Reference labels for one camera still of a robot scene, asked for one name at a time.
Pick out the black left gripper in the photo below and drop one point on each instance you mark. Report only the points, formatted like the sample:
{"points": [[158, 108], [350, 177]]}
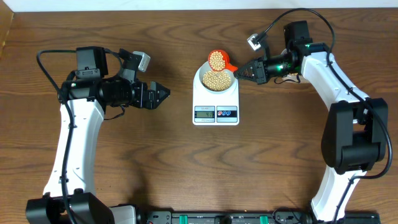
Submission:
{"points": [[149, 102]]}

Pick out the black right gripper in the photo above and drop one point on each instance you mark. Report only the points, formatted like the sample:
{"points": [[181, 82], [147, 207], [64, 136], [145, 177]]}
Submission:
{"points": [[259, 70]]}

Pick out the red measuring scoop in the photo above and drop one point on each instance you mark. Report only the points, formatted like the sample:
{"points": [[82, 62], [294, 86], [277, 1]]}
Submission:
{"points": [[228, 65]]}

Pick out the soybeans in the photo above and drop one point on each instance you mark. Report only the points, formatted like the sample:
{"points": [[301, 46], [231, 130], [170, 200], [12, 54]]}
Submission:
{"points": [[216, 61], [217, 81]]}

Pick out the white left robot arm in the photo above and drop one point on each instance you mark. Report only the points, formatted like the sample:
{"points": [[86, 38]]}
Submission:
{"points": [[102, 79]]}

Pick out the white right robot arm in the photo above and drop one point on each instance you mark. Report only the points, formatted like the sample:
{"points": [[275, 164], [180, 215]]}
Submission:
{"points": [[355, 136]]}

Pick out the white bowl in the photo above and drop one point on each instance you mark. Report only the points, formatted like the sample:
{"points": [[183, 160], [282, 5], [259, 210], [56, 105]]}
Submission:
{"points": [[206, 67]]}

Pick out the soybeans in bowl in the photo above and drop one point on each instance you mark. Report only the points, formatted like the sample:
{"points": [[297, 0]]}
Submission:
{"points": [[217, 81]]}

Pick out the white digital kitchen scale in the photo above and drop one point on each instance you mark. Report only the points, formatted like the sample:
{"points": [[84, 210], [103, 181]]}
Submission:
{"points": [[215, 108]]}

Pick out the clear plastic container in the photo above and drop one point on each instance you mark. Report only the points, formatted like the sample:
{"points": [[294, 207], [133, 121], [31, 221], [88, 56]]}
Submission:
{"points": [[296, 78]]}

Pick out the cardboard box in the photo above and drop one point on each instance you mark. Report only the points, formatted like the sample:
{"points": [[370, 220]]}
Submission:
{"points": [[6, 17]]}

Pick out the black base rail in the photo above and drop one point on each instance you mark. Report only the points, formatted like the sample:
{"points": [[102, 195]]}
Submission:
{"points": [[282, 215]]}

